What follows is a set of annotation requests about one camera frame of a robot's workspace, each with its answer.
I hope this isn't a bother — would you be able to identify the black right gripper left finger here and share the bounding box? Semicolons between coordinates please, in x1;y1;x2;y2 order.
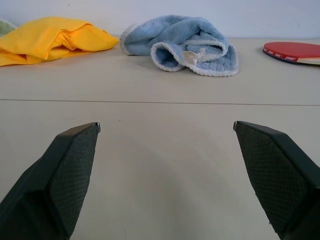
0;121;102;240

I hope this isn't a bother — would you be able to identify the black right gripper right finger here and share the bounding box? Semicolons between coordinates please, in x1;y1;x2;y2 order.
232;120;320;240

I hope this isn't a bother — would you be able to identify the red table tennis paddle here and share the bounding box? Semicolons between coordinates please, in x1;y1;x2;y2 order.
262;41;320;66

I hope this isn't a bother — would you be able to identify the yellow cloth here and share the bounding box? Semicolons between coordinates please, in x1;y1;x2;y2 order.
0;16;120;67

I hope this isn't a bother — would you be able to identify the light green cloth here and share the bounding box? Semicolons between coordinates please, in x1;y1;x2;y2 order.
0;18;18;38

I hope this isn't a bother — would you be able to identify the blue towel with white trim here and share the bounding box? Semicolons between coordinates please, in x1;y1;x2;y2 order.
119;14;240;77

